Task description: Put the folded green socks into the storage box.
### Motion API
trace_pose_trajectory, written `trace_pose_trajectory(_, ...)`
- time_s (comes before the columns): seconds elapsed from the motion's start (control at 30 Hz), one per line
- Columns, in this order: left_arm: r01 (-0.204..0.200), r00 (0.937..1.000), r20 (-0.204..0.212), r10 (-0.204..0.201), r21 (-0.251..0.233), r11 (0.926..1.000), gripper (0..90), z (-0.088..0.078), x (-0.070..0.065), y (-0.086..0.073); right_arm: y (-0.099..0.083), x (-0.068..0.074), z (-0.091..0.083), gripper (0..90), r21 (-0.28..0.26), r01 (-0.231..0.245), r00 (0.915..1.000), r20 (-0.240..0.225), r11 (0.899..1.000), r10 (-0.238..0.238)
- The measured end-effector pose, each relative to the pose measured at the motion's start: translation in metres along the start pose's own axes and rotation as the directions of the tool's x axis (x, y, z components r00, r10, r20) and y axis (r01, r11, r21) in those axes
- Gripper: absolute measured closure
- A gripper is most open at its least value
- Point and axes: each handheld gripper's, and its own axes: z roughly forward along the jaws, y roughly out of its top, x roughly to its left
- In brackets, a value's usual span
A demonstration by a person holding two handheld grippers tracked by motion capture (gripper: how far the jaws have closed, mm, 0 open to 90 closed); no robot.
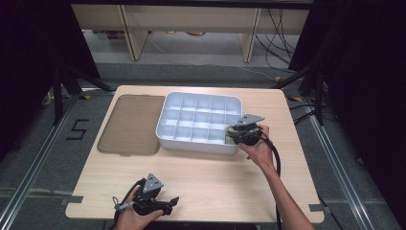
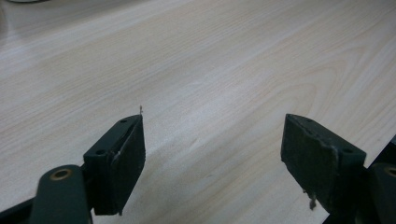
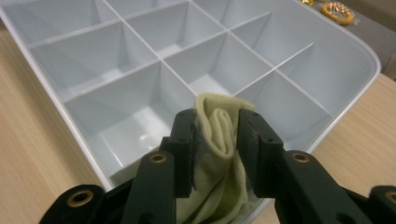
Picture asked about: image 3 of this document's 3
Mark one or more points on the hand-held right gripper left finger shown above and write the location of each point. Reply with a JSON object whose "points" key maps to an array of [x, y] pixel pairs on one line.
{"points": [[177, 155]]}

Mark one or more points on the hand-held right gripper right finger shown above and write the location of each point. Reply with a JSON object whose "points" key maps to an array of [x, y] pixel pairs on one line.
{"points": [[264, 161]]}

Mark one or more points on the pale green sock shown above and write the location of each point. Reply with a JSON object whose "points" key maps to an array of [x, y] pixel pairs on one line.
{"points": [[218, 133]]}

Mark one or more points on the white divided storage box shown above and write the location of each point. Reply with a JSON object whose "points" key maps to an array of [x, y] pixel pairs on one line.
{"points": [[130, 77]]}

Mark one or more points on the small yellow object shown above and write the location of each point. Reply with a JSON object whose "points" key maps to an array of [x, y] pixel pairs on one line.
{"points": [[307, 2]]}

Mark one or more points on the yellow round object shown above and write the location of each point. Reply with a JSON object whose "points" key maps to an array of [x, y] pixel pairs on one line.
{"points": [[337, 13]]}

